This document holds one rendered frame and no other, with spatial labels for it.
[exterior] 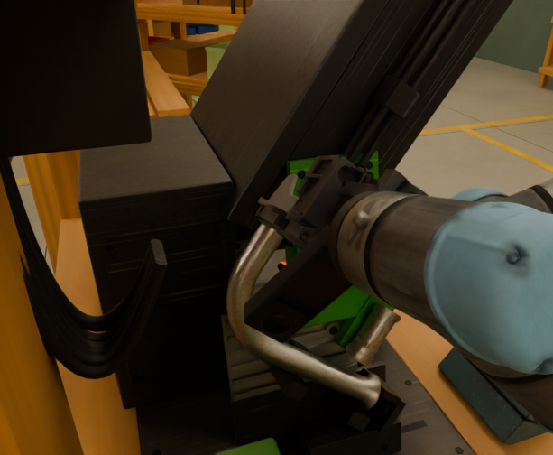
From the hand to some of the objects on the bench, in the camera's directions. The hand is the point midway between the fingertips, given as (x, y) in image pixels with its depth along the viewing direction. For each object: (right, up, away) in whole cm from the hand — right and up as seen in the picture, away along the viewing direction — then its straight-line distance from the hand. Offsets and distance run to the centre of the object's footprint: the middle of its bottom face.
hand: (276, 227), depth 54 cm
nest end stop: (+14, -26, +13) cm, 33 cm away
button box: (+33, -28, +21) cm, 48 cm away
